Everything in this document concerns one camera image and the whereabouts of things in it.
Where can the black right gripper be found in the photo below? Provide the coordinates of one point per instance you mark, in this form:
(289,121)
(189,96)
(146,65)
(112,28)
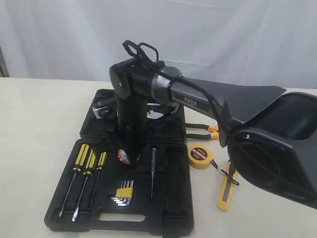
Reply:
(130,140)

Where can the black PVC insulating tape roll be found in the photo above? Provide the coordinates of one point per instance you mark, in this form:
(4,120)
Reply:
(123,157)

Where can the black plastic tool case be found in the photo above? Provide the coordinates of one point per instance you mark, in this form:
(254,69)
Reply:
(168,214)

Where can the yellow tape measure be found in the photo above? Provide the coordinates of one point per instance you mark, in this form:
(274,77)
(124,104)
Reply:
(201,157)

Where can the yellow utility knife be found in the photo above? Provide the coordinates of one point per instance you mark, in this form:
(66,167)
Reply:
(228,184)

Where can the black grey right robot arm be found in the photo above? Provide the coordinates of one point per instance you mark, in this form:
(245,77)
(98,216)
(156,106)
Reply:
(270,133)

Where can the silver adjustable wrench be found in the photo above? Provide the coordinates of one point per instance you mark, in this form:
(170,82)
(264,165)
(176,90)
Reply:
(155,113)

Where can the small yellow black screwdriver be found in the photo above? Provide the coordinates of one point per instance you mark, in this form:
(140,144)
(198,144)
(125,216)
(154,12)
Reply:
(100,165)

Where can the medium yellow black screwdriver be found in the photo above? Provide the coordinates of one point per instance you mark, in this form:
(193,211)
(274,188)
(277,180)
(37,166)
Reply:
(87,173)

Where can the large yellow black screwdriver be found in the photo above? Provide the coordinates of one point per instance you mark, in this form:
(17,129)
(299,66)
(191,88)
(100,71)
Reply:
(78,165)

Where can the hex key set yellow holder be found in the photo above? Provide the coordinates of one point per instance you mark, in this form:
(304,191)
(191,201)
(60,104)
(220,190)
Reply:
(124,193)

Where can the white backdrop curtain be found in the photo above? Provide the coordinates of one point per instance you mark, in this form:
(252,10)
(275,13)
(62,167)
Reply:
(246,42)

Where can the pliers black orange handles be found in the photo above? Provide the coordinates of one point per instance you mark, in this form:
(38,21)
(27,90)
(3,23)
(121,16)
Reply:
(213,131)

